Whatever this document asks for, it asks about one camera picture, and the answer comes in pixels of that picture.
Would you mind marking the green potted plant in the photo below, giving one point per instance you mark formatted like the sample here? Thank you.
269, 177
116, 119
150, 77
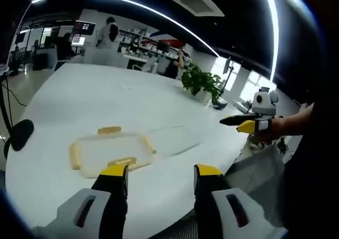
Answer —
201, 81

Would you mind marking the white office chair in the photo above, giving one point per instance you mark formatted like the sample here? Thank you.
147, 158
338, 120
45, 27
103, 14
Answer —
145, 64

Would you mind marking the clear lid with yellow clips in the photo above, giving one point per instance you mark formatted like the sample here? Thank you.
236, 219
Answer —
114, 149

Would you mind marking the dark wall screen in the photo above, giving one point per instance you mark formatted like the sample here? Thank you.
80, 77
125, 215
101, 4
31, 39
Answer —
84, 27

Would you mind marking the ceiling air vent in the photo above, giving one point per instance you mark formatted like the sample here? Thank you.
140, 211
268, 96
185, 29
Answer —
197, 1

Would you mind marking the black round pad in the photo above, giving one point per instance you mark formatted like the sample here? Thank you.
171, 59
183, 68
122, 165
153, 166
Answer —
22, 134

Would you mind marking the bright desk monitor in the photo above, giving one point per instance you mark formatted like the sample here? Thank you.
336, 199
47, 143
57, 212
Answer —
78, 41

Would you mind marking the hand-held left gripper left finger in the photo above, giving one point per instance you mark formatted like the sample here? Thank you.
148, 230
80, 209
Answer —
79, 210

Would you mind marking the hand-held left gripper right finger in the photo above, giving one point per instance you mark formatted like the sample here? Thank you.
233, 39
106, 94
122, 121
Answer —
227, 212

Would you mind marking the black stand pole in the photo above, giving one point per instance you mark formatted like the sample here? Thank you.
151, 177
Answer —
5, 109

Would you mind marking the person's right hand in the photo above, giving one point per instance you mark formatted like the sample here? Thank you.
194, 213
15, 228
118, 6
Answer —
275, 129

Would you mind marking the grey mesh chair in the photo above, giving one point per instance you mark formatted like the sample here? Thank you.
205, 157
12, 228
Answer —
254, 175

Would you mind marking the ceiling light strip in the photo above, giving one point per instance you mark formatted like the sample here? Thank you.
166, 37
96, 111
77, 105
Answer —
274, 29
159, 15

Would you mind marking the person's dark clothing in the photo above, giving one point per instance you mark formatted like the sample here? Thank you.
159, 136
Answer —
312, 186

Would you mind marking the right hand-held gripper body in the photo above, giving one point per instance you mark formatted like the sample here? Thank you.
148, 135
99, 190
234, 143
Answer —
263, 104

